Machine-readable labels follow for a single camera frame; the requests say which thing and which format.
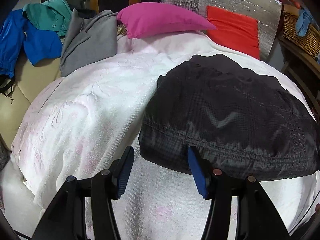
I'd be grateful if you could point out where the grey garment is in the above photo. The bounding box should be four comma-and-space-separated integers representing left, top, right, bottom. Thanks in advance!
60, 9, 117, 77

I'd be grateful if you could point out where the wicker basket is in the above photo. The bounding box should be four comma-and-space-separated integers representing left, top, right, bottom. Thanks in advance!
281, 10, 320, 61

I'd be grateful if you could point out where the white fluffy bed blanket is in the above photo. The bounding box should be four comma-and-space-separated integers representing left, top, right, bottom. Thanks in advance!
1, 31, 305, 239

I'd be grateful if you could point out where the silver foil insulation sheet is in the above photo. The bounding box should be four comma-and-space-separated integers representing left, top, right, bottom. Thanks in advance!
159, 0, 282, 61

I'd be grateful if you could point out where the beige sofa cushion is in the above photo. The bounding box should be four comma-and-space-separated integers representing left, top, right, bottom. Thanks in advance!
0, 55, 61, 150

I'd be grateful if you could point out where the red pillow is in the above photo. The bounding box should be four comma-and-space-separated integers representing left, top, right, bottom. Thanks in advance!
207, 5, 260, 59

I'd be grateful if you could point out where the wooden shelf unit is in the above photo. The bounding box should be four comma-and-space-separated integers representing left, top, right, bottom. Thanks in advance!
278, 34, 319, 117

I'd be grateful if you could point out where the blue jacket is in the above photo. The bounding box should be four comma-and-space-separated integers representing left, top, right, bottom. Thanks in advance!
1, 9, 62, 78

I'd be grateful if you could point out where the teal jacket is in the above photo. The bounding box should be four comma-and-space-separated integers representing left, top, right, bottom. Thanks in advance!
22, 0, 72, 37

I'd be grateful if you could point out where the black quilted puffer jacket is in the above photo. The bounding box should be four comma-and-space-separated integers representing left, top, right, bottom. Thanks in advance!
139, 54, 319, 181

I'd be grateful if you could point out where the magenta pillow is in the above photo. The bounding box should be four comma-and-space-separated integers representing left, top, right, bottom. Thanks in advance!
117, 2, 216, 38

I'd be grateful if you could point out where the light blue cloth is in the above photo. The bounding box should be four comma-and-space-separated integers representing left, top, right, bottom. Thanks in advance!
295, 8, 316, 37

